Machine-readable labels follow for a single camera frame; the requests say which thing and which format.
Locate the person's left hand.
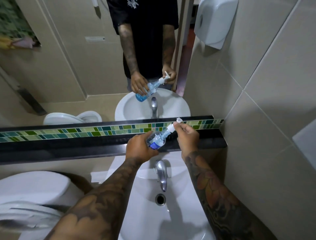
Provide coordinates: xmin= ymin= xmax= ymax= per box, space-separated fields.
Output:
xmin=125 ymin=131 xmax=160 ymax=164

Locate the person's right hand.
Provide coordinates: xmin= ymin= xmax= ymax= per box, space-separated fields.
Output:
xmin=176 ymin=123 xmax=200 ymax=159

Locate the white pump dispenser head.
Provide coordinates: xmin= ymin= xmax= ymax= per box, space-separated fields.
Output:
xmin=165 ymin=117 xmax=183 ymax=136

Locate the clear bottle with blue liquid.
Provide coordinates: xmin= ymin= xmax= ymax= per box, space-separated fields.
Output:
xmin=146 ymin=130 xmax=171 ymax=150

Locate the person's right forearm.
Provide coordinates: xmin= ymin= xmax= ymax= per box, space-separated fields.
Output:
xmin=181 ymin=151 xmax=278 ymax=240

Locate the person's left forearm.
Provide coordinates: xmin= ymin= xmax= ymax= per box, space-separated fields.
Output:
xmin=44 ymin=157 xmax=144 ymax=240

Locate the chrome faucet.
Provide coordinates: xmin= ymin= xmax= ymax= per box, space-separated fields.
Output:
xmin=155 ymin=160 xmax=171 ymax=193

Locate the white ceramic sink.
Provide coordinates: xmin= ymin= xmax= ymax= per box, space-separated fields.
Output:
xmin=106 ymin=149 xmax=217 ymax=240

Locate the black stone ledge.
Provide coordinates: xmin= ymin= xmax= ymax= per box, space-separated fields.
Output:
xmin=0 ymin=128 xmax=228 ymax=165

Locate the green mosaic tile strip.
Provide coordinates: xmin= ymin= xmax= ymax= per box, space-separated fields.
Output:
xmin=0 ymin=119 xmax=224 ymax=143

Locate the white paper towel dispenser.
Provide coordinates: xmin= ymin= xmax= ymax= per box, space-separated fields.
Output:
xmin=194 ymin=0 xmax=239 ymax=50

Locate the white toilet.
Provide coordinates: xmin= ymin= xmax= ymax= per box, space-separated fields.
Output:
xmin=0 ymin=171 xmax=92 ymax=240

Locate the wall mirror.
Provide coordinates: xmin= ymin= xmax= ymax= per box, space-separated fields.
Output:
xmin=0 ymin=0 xmax=214 ymax=128

